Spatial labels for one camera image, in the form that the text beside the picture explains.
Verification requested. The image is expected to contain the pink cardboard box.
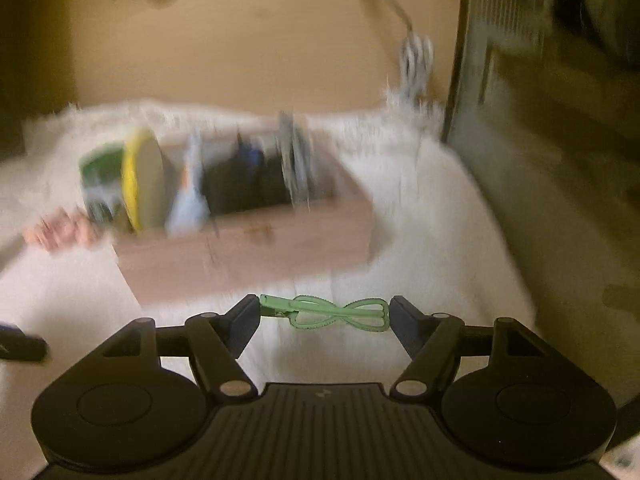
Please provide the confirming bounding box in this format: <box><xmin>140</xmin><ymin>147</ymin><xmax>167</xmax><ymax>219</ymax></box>
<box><xmin>114</xmin><ymin>124</ymin><xmax>374</xmax><ymax>304</ymax></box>

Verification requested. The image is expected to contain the green lid air freshener jar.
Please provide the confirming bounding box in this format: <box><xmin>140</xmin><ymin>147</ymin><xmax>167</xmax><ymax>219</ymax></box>
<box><xmin>79</xmin><ymin>144</ymin><xmax>131</xmax><ymax>233</ymax></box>

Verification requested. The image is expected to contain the yellow round scrub pad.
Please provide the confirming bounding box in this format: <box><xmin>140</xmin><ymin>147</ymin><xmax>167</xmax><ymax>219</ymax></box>
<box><xmin>122</xmin><ymin>129</ymin><xmax>167</xmax><ymax>232</ymax></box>

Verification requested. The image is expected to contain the black and blue knee pad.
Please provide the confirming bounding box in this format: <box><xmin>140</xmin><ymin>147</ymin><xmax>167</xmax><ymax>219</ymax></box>
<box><xmin>202</xmin><ymin>136</ymin><xmax>292</xmax><ymax>217</ymax></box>

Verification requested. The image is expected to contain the grey round scrub pad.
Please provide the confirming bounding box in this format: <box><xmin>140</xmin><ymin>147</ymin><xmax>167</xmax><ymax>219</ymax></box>
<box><xmin>277</xmin><ymin>112</ymin><xmax>314</xmax><ymax>203</ymax></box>

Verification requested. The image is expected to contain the green hair clip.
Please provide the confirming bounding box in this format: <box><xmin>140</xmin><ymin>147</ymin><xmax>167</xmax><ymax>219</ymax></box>
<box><xmin>259</xmin><ymin>295</ymin><xmax>390</xmax><ymax>333</ymax></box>

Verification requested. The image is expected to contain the white power cable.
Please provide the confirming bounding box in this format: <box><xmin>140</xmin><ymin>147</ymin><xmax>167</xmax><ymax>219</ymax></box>
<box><xmin>347</xmin><ymin>0</ymin><xmax>435</xmax><ymax>104</ymax></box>

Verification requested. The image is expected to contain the white textured table cloth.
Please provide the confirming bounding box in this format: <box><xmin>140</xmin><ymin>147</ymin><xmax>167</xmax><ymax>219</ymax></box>
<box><xmin>1</xmin><ymin>101</ymin><xmax>534</xmax><ymax>479</ymax></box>

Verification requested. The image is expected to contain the doll dress pink and blue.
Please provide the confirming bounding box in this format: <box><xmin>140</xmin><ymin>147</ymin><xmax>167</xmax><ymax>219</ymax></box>
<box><xmin>165</xmin><ymin>132</ymin><xmax>210</xmax><ymax>236</ymax></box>

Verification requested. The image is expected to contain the pink soft toy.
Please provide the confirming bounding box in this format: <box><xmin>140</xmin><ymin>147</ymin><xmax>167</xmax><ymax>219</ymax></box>
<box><xmin>23</xmin><ymin>208</ymin><xmax>101</xmax><ymax>252</ymax></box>

